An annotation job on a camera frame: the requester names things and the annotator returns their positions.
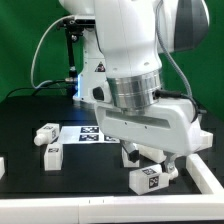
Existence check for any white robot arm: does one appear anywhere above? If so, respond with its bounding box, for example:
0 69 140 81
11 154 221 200
59 0 210 177

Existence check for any grey cable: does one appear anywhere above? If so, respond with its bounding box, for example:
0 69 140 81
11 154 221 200
30 14 75 90

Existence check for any white square table top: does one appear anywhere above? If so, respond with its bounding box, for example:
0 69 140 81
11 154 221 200
137 131 213 163

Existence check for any black cable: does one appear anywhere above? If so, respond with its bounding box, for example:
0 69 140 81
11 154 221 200
4 79 75 100

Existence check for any white L-shaped fence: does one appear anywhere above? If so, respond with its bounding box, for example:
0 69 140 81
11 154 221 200
0 154 224 224

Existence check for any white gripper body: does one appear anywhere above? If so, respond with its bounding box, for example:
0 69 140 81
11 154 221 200
93 87 202 156

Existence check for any white block left edge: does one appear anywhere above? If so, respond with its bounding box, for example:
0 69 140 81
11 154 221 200
0 157 5 179

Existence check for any white marker sheet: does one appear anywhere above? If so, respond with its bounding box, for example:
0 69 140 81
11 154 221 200
57 126 119 144

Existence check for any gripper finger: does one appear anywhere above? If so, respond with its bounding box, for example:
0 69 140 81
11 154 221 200
121 140 139 163
163 152 178 180

